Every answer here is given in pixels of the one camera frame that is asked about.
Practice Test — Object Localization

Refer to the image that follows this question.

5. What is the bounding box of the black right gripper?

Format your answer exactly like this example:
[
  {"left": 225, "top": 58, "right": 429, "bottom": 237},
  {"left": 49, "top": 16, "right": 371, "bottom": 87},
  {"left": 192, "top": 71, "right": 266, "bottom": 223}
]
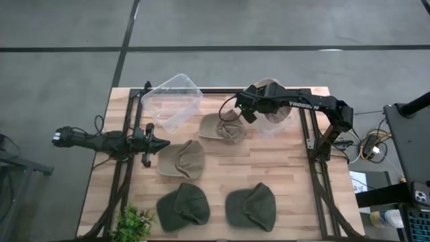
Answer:
[{"left": 234, "top": 83, "right": 269, "bottom": 124}]

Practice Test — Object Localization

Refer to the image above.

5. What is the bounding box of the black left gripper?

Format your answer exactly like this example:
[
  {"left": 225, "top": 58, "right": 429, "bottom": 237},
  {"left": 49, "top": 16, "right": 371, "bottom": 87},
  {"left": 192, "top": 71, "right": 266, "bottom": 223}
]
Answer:
[{"left": 132, "top": 122, "right": 171, "bottom": 168}]

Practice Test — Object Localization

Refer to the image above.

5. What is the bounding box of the dark green cap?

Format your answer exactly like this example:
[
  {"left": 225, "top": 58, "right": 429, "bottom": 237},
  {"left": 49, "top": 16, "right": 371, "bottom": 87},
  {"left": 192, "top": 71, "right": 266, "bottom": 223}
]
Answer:
[
  {"left": 155, "top": 181, "right": 212, "bottom": 233},
  {"left": 224, "top": 181, "right": 277, "bottom": 233}
]

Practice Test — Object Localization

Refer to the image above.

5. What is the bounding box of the small green plant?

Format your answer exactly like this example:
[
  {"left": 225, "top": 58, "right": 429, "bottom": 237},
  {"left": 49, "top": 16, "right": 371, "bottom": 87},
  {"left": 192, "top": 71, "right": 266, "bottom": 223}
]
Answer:
[{"left": 110, "top": 204, "right": 157, "bottom": 242}]

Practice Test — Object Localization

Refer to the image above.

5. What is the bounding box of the black power strip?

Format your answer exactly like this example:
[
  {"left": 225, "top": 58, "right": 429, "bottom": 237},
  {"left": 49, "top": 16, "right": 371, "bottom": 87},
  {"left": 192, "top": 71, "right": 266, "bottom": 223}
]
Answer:
[{"left": 362, "top": 133, "right": 380, "bottom": 159}]

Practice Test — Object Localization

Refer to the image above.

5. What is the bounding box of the white paper sheet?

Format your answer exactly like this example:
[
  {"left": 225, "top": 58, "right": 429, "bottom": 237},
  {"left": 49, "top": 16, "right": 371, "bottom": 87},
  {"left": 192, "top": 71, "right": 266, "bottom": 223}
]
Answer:
[{"left": 348, "top": 170, "right": 370, "bottom": 195}]

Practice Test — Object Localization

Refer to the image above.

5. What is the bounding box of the black metal stand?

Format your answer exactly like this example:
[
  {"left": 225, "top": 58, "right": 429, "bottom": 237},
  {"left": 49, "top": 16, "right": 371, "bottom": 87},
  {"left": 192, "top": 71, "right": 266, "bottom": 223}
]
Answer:
[{"left": 0, "top": 133, "right": 55, "bottom": 242}]

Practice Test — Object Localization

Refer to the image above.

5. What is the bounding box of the black desk beam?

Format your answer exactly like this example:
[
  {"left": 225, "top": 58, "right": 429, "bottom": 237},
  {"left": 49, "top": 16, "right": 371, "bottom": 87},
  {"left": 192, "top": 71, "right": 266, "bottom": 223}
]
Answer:
[{"left": 355, "top": 182, "right": 413, "bottom": 208}]

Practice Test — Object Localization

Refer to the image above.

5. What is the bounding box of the black round pole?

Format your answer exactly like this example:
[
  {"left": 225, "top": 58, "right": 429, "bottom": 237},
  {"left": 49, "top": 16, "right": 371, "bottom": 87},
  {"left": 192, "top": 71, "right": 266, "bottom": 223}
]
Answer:
[{"left": 398, "top": 91, "right": 430, "bottom": 118}]

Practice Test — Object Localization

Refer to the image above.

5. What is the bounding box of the black laptop lid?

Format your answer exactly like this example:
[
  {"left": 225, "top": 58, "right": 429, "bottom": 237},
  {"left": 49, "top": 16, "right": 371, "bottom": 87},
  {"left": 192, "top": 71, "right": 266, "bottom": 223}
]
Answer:
[{"left": 384, "top": 102, "right": 430, "bottom": 189}]

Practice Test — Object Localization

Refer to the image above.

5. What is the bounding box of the white and yellow bottle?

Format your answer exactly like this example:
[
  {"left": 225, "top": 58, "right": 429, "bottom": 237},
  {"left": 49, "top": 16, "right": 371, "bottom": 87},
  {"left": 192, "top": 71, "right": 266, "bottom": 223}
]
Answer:
[{"left": 369, "top": 208, "right": 406, "bottom": 230}]

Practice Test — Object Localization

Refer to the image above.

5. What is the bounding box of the backlit keyboard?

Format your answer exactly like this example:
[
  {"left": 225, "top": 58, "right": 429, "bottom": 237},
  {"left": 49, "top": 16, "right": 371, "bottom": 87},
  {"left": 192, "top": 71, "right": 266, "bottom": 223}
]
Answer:
[{"left": 401, "top": 205, "right": 430, "bottom": 242}]

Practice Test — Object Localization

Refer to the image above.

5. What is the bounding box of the black metal table frame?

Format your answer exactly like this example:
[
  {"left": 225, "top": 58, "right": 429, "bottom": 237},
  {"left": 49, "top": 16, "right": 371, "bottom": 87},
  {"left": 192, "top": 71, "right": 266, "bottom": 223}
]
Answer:
[{"left": 80, "top": 80, "right": 366, "bottom": 241}]

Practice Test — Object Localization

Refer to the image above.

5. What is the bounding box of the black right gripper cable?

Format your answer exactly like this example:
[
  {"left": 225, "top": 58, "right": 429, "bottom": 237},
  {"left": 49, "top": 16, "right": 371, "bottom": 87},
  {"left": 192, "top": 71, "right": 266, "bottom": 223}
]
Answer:
[{"left": 218, "top": 95, "right": 243, "bottom": 123}]

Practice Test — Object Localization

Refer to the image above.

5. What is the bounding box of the thin brown wire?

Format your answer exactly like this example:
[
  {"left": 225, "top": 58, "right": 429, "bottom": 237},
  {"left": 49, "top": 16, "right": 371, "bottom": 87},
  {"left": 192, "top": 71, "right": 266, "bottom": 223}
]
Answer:
[{"left": 91, "top": 157, "right": 114, "bottom": 169}]

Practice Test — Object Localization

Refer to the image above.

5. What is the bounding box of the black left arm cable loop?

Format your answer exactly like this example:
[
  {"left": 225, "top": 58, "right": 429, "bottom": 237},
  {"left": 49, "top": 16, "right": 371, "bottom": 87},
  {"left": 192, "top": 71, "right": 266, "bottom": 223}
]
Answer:
[{"left": 93, "top": 114, "right": 105, "bottom": 136}]

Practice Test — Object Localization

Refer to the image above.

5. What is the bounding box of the yellow cable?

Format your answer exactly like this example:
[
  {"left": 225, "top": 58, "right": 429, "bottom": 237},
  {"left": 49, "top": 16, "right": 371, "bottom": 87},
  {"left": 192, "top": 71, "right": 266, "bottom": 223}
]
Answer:
[{"left": 359, "top": 130, "right": 394, "bottom": 161}]

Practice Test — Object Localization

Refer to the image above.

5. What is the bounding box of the smartphone with camera lenses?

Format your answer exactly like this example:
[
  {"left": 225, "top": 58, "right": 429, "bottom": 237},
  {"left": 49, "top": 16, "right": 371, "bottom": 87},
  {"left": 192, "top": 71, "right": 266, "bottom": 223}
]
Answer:
[{"left": 410, "top": 180, "right": 430, "bottom": 206}]

